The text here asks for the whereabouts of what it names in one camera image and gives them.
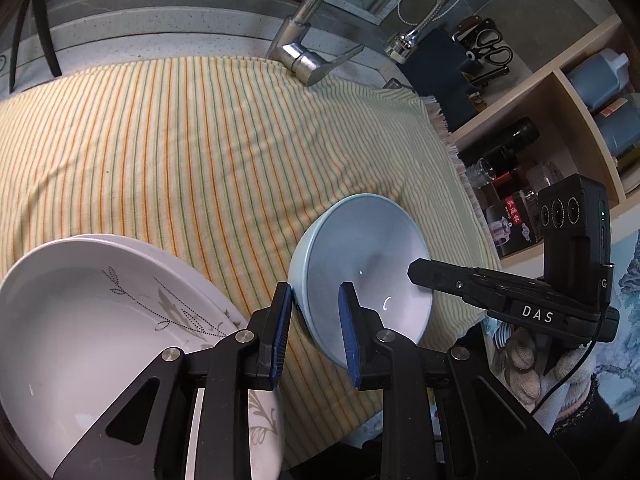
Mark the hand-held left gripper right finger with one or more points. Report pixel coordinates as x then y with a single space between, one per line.
348 335

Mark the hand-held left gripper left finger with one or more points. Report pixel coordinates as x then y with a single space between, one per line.
280 335

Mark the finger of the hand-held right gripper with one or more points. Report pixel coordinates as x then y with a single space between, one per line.
450 280

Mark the light blue bowl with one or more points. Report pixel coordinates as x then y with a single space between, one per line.
370 260

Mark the white plate grey branch print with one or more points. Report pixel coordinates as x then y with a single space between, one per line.
75 335

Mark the person's right forearm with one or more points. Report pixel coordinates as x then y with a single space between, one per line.
600 425

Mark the person's right hand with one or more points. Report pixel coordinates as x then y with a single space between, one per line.
522 365

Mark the red and black box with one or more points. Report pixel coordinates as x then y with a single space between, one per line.
515 220

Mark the white plate grey leaf rim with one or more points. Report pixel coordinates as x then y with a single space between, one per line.
265 420

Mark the blue landscape printed cloth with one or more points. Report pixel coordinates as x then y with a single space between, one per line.
627 310

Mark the wooden shelf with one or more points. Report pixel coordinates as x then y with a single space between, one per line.
587 130

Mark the dark glass bottle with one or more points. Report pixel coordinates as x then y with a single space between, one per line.
505 147

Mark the grey-blue jug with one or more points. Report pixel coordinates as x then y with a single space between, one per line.
620 130
595 80

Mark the yellow striped cloth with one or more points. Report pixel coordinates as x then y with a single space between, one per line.
200 160

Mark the dark knife block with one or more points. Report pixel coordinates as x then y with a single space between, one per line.
440 85

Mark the black scissors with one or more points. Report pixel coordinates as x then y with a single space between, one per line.
492 52

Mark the chrome faucet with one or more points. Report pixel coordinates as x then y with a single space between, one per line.
300 57

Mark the black tripod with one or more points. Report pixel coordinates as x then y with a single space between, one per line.
47 45

